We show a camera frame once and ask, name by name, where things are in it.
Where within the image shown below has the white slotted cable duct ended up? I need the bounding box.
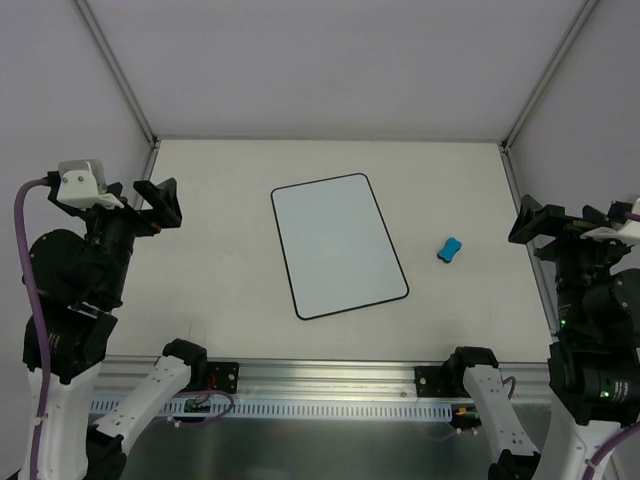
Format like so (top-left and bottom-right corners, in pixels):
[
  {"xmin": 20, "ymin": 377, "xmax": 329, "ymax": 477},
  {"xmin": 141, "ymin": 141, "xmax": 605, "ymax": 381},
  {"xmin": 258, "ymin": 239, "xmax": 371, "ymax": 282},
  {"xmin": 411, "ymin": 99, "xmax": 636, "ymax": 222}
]
[{"xmin": 87, "ymin": 397, "xmax": 459, "ymax": 422}]

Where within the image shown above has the blue whiteboard eraser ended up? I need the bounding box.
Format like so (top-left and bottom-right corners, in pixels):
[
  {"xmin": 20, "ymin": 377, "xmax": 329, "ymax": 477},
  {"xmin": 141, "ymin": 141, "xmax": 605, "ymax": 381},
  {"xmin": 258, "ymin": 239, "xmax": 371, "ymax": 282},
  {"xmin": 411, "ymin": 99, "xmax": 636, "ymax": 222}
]
[{"xmin": 437, "ymin": 237, "xmax": 462, "ymax": 264}]

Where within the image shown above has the aluminium frame post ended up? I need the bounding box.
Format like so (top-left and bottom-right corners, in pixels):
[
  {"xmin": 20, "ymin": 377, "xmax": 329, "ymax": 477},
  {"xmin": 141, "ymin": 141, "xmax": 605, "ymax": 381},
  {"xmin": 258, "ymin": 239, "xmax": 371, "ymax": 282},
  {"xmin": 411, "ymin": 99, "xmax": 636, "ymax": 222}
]
[
  {"xmin": 501, "ymin": 0, "xmax": 601, "ymax": 153},
  {"xmin": 71, "ymin": 0, "xmax": 158, "ymax": 149}
]

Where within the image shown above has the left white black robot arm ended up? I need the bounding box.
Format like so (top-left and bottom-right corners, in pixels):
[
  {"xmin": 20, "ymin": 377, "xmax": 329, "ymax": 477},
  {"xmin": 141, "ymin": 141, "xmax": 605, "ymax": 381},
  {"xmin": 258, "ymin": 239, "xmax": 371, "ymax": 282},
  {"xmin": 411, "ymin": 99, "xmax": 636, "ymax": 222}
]
[{"xmin": 14, "ymin": 172, "xmax": 208, "ymax": 479}]

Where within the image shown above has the small circuit board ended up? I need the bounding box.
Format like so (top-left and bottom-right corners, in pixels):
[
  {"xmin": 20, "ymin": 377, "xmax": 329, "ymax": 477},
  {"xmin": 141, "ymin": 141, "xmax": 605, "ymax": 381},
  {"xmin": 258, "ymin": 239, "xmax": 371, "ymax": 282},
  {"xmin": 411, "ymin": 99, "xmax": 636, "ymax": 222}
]
[
  {"xmin": 449, "ymin": 406, "xmax": 482, "ymax": 435},
  {"xmin": 183, "ymin": 395, "xmax": 211, "ymax": 414}
]

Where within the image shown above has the right aluminium frame post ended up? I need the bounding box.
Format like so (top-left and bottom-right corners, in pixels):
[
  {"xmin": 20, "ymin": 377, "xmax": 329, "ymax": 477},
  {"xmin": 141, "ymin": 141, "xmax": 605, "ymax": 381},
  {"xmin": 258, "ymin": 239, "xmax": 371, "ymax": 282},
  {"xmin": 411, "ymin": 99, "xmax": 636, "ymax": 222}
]
[{"xmin": 501, "ymin": 0, "xmax": 601, "ymax": 153}]

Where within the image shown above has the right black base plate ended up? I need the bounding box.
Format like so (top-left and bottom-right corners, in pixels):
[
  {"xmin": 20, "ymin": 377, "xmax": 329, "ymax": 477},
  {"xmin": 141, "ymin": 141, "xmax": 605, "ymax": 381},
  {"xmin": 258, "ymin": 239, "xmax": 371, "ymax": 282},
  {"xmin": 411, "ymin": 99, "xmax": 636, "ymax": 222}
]
[{"xmin": 414, "ymin": 364, "xmax": 469, "ymax": 398}]

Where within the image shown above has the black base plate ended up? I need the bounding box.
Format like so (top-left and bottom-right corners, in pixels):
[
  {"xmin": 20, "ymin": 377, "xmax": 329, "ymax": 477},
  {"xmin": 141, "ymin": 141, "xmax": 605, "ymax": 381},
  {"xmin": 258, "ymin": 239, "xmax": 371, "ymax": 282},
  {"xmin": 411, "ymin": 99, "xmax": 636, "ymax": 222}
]
[
  {"xmin": 205, "ymin": 360, "xmax": 240, "ymax": 394},
  {"xmin": 414, "ymin": 364, "xmax": 469, "ymax": 398}
]

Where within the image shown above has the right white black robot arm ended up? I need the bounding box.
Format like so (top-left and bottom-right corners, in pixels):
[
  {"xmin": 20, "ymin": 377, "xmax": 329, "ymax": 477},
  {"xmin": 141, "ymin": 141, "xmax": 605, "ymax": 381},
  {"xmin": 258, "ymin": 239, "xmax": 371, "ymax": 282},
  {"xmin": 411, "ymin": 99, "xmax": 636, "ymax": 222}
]
[{"xmin": 444, "ymin": 195, "xmax": 639, "ymax": 479}]

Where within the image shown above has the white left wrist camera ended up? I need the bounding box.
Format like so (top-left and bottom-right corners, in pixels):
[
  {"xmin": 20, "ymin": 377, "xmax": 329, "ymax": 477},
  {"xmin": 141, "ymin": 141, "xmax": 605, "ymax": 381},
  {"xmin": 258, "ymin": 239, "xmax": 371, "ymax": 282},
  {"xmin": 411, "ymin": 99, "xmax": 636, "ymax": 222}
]
[{"xmin": 53, "ymin": 159, "xmax": 124, "ymax": 211}]

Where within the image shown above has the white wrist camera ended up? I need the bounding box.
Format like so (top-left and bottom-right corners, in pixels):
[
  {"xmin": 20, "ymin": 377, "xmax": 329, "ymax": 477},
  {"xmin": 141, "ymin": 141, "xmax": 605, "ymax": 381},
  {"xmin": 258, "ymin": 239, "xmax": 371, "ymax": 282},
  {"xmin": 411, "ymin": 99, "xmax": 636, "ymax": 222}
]
[
  {"xmin": 583, "ymin": 197, "xmax": 639, "ymax": 244},
  {"xmin": 53, "ymin": 159, "xmax": 124, "ymax": 211}
]

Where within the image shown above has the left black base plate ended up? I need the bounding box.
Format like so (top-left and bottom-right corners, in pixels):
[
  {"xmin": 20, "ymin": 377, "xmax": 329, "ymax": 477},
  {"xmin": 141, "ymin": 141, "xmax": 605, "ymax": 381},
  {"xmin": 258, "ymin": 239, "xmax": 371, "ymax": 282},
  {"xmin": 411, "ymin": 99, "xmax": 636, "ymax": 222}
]
[{"xmin": 205, "ymin": 360, "xmax": 240, "ymax": 394}]

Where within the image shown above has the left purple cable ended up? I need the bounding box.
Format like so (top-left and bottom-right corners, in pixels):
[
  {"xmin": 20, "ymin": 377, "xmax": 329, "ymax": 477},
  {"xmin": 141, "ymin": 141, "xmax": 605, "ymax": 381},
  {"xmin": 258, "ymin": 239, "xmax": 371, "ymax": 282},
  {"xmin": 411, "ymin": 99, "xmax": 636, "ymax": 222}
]
[{"xmin": 12, "ymin": 178, "xmax": 236, "ymax": 480}]

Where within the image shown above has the aluminium mounting rail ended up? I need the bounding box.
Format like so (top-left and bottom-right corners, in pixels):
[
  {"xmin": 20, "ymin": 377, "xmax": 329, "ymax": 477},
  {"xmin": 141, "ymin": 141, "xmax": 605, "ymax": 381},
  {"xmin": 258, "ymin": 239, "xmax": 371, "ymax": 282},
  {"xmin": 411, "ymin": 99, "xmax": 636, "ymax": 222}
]
[{"xmin": 94, "ymin": 356, "xmax": 551, "ymax": 404}]

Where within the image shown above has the small black-framed whiteboard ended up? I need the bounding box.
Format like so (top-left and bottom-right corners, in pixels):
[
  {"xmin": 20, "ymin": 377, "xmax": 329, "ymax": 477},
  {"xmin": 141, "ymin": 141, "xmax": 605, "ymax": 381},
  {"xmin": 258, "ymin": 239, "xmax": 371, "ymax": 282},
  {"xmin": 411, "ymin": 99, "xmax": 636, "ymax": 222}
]
[{"xmin": 270, "ymin": 173, "xmax": 410, "ymax": 321}]

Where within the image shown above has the left small circuit board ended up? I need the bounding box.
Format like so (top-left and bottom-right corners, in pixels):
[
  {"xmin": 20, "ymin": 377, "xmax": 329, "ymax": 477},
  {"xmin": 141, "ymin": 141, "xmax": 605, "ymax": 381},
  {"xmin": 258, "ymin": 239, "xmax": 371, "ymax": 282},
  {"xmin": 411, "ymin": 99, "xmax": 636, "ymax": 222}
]
[{"xmin": 183, "ymin": 395, "xmax": 211, "ymax": 414}]

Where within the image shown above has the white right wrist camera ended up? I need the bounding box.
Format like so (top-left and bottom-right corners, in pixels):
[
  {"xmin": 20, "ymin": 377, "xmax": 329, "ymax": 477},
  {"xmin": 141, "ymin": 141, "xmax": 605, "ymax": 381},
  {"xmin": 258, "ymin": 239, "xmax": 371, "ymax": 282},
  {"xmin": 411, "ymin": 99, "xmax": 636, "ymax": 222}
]
[{"xmin": 583, "ymin": 197, "xmax": 639, "ymax": 244}]

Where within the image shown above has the left aluminium frame post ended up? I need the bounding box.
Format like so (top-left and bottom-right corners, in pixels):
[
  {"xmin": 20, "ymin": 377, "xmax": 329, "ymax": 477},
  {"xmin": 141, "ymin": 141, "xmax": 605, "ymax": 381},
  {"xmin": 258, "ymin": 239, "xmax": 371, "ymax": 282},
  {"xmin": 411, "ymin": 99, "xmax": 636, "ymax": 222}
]
[{"xmin": 71, "ymin": 0, "xmax": 158, "ymax": 149}]

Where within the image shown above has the right small circuit board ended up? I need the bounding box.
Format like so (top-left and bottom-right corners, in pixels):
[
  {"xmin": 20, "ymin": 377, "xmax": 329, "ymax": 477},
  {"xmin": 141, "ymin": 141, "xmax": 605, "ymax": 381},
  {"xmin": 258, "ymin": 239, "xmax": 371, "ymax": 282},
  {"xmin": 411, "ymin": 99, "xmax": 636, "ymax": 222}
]
[{"xmin": 449, "ymin": 406, "xmax": 482, "ymax": 435}]

